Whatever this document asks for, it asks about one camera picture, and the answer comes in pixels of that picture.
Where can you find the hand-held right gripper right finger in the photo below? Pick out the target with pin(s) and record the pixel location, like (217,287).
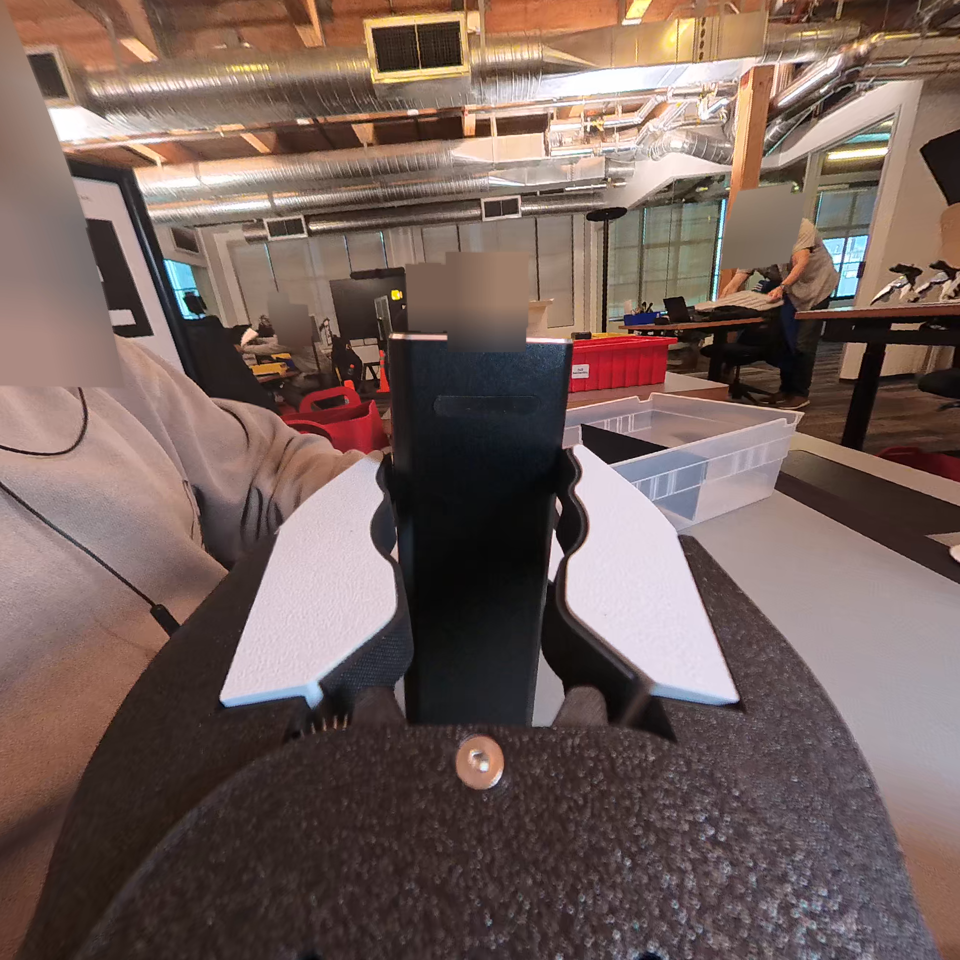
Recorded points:
(637,600)

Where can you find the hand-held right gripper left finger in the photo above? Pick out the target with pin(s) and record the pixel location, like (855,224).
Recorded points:
(315,600)

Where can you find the black usb hub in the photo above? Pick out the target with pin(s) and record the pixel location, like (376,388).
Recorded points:
(480,562)

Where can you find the person's left forearm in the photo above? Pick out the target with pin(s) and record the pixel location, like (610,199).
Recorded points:
(300,465)

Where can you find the clear plastic bin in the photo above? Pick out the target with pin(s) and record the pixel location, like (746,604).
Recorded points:
(720,480)

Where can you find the red tote bag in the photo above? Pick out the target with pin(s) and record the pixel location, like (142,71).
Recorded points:
(337,420)

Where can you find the orange traffic cone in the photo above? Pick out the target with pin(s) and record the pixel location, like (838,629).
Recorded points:
(383,375)

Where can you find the red plastic bin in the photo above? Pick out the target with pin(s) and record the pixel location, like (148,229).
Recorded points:
(622,364)

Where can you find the black table strip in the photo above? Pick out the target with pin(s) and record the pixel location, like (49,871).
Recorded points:
(862,502)

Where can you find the person's grey hoodie torso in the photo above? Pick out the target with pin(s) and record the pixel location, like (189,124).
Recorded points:
(75,712)

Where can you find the wooden desk with black legs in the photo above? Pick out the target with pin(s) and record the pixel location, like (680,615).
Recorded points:
(870,313)
(675,324)

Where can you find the small blue bin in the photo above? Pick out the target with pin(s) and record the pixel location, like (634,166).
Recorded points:
(643,319)

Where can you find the black laptop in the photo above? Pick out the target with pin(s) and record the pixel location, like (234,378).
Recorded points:
(679,309)

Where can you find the black display screen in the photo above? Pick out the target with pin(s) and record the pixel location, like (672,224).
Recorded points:
(360,307)

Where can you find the black silver device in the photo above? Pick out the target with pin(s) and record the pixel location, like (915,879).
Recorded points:
(941,279)
(896,283)

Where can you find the framed white poster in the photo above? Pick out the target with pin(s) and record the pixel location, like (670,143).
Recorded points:
(124,225)

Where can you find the black lamp shade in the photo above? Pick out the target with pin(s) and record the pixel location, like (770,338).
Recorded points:
(943,169)

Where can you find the ceiling air vent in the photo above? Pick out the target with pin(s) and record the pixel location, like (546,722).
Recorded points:
(417,45)

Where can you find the large silver air duct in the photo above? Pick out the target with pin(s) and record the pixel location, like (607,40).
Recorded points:
(262,82)

